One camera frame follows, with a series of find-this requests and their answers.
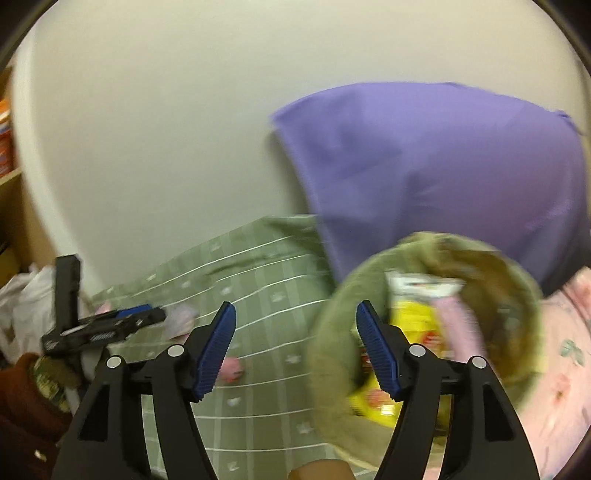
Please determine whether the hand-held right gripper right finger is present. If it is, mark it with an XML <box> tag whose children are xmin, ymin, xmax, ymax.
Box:
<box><xmin>355</xmin><ymin>300</ymin><xmax>541</xmax><ymax>480</ymax></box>

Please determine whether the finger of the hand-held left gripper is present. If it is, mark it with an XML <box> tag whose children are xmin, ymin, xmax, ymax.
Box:
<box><xmin>111</xmin><ymin>304</ymin><xmax>166</xmax><ymax>332</ymax></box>

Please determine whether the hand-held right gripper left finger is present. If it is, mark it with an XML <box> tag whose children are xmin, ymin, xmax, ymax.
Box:
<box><xmin>50</xmin><ymin>301</ymin><xmax>237</xmax><ymax>480</ymax></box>

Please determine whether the yellow snack packet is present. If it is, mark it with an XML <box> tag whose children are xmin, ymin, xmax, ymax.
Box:
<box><xmin>348</xmin><ymin>295</ymin><xmax>444</xmax><ymax>428</ymax></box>

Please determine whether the olive green bag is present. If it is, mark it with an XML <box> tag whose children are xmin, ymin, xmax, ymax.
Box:
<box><xmin>307</xmin><ymin>232</ymin><xmax>543</xmax><ymax>467</ymax></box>

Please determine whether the white and green milk carton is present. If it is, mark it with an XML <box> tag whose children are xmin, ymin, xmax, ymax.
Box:
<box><xmin>385</xmin><ymin>271</ymin><xmax>465</xmax><ymax>301</ymax></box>

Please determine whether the pink wrapper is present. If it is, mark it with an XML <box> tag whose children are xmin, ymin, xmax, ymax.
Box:
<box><xmin>436</xmin><ymin>293</ymin><xmax>483</xmax><ymax>358</ymax></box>

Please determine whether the pink cup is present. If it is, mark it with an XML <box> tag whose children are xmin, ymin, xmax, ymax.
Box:
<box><xmin>164</xmin><ymin>307</ymin><xmax>199</xmax><ymax>340</ymax></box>

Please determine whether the white plastic bag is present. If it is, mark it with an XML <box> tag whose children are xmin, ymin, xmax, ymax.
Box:
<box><xmin>0</xmin><ymin>265</ymin><xmax>58</xmax><ymax>356</ymax></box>

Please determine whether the green checked bed sheet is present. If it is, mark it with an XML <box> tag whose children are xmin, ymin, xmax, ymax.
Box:
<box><xmin>90</xmin><ymin>216</ymin><xmax>365</xmax><ymax>480</ymax></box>

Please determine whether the wooden shelf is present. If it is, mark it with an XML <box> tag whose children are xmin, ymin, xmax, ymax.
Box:
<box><xmin>0</xmin><ymin>69</ymin><xmax>26</xmax><ymax>282</ymax></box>

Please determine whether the brown flat object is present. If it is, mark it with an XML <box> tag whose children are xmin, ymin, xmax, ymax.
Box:
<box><xmin>288</xmin><ymin>459</ymin><xmax>356</xmax><ymax>480</ymax></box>

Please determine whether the orange box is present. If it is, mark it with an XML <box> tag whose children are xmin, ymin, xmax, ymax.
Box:
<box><xmin>0</xmin><ymin>99</ymin><xmax>14</xmax><ymax>177</ymax></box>

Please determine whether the purple cloth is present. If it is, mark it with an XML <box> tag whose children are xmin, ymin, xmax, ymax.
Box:
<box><xmin>270</xmin><ymin>82</ymin><xmax>585</xmax><ymax>296</ymax></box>

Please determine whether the pink floral bedding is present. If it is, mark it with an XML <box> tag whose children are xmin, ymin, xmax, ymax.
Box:
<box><xmin>522</xmin><ymin>268</ymin><xmax>591</xmax><ymax>480</ymax></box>

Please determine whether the pink twisted rope toy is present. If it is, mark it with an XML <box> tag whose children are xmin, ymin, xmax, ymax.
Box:
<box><xmin>217</xmin><ymin>356</ymin><xmax>245</xmax><ymax>384</ymax></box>

